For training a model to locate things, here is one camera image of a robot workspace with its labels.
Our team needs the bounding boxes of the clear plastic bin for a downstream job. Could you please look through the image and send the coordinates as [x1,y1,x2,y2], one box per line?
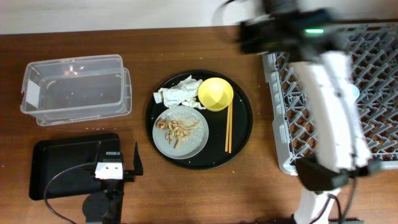
[20,54,132,126]

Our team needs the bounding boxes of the small bottle with white cap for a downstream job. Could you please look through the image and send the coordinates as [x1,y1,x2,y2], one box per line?
[153,91,164,104]

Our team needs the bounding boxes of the food scraps on plate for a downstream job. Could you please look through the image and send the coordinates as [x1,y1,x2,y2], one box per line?
[155,118,200,149]

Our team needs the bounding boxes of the white tissue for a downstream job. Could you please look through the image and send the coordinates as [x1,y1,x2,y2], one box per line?
[157,75,206,110]

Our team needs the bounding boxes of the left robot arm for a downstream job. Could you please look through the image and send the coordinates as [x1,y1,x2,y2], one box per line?
[82,145,144,224]

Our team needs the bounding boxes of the yellow bowl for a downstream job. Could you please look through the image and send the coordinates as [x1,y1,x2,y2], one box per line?
[198,77,234,111]

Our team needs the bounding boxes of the grey plate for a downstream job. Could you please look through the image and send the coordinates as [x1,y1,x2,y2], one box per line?
[152,106,209,160]

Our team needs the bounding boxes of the black rectangular tray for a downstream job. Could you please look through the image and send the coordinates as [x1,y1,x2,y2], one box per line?
[29,133,120,200]

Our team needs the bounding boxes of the round black serving tray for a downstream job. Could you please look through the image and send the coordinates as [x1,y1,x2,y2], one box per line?
[146,70,253,170]

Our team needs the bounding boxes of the grey dishwasher rack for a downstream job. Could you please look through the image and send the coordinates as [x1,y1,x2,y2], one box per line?
[262,22,397,175]

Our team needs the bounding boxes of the blue cup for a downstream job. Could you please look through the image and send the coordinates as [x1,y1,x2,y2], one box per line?
[351,85,360,100]

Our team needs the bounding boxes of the left wooden chopstick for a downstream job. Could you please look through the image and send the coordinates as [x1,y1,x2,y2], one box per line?
[224,104,231,152]

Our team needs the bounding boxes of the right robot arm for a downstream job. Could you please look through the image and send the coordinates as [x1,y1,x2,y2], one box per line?
[238,1,381,223]

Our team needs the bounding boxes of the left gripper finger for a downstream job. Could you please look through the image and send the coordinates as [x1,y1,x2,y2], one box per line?
[133,142,144,176]
[93,141,101,163]

